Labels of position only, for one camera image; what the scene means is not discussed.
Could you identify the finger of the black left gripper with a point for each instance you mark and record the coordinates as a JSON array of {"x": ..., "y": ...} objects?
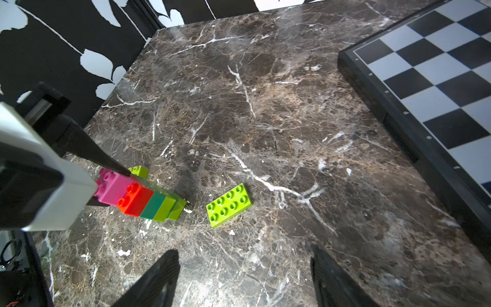
[{"x": 64, "y": 135}]

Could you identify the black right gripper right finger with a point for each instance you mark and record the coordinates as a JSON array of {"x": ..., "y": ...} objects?
[{"x": 332, "y": 285}]

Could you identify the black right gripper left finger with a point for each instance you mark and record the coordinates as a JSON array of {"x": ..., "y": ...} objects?
[{"x": 157, "y": 286}]

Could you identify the pink 2x2 lego brick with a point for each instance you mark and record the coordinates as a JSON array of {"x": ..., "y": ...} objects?
[{"x": 111, "y": 186}]

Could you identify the lime green lego stack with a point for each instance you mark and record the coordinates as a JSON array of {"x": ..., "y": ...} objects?
[{"x": 171, "y": 208}]

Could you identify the red lego brick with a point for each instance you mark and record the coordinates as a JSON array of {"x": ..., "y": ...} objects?
[{"x": 135, "y": 200}]

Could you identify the lime 2x4 lego brick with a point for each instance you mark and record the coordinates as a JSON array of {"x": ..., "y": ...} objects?
[{"x": 228, "y": 205}]

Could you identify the dark green 2x4 lego brick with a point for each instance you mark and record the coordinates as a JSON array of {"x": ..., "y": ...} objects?
[{"x": 153, "y": 206}]

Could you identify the lime 2x2 lego brick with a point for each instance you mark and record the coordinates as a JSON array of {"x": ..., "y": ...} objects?
[{"x": 139, "y": 171}]

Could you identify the black and white chessboard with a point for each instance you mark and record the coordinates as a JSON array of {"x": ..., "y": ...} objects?
[{"x": 426, "y": 79}]

